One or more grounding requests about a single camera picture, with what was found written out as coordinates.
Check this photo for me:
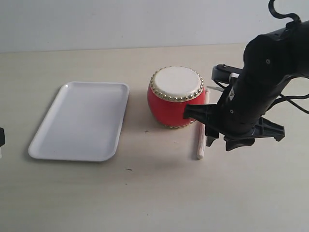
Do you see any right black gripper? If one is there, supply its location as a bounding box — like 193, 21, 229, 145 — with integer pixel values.
183, 78, 285, 151

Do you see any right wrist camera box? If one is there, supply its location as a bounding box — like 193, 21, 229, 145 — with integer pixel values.
211, 64, 242, 84

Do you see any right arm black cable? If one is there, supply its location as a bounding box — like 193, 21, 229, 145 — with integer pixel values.
268, 0, 309, 113

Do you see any white rectangular plastic tray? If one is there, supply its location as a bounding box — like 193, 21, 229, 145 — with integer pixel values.
28, 81, 129, 162

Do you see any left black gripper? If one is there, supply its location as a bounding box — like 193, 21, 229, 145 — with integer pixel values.
0, 128, 5, 145

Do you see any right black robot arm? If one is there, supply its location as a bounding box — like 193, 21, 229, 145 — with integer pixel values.
183, 22, 309, 151

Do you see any small red drum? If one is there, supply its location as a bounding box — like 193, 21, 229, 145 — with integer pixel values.
147, 66, 206, 129

